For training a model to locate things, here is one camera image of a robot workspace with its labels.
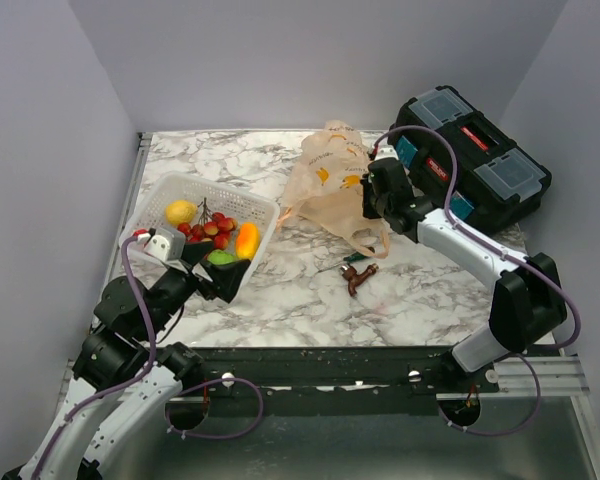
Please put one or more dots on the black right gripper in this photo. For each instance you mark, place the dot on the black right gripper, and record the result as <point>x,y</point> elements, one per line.
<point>368,210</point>

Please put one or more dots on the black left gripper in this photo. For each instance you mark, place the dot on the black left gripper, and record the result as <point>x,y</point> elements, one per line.
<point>226,278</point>

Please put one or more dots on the green fake guava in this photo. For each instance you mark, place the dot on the green fake guava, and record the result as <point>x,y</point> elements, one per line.
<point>221,257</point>

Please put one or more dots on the orange fake mango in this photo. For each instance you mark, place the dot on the orange fake mango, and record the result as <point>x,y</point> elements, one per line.
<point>247,241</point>

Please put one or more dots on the yellow fake fruit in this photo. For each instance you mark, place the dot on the yellow fake fruit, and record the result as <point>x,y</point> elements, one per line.
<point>179,212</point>

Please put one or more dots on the peach banana-print plastic bag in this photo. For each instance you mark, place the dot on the peach banana-print plastic bag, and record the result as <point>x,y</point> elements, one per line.
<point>325,188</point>

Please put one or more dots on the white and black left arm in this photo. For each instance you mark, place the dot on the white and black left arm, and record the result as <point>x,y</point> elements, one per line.
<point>121,379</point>

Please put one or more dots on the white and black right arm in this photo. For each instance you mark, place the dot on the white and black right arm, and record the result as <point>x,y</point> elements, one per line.
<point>524,307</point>

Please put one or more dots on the red fake cherry bunch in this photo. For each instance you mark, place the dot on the red fake cherry bunch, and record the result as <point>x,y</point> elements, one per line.
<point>211,225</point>

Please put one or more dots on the white perforated plastic basket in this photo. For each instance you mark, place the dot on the white perforated plastic basket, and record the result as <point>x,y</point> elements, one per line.
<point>231,201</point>

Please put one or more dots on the brown faucet tap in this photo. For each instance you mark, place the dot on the brown faucet tap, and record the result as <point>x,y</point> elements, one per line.
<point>354,278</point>

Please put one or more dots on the black toolbox with blue latches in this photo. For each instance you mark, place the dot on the black toolbox with blue latches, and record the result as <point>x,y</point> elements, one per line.
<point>497,184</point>

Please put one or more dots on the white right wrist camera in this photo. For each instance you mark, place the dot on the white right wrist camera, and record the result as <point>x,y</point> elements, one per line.
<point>385,152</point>

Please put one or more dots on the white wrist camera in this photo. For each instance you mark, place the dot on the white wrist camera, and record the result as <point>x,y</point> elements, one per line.
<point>385,152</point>
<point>166,244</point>

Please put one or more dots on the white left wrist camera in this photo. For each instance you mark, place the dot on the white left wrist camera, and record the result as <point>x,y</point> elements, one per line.
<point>166,244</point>

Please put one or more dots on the green-handled screwdriver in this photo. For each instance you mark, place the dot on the green-handled screwdriver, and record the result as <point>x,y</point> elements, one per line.
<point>352,258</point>

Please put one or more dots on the black mounting rail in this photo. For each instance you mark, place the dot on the black mounting rail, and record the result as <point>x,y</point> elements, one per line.
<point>331,381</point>

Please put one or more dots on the aluminium frame extrusion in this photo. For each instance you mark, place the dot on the aluminium frame extrusion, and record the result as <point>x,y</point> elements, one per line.
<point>558,376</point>

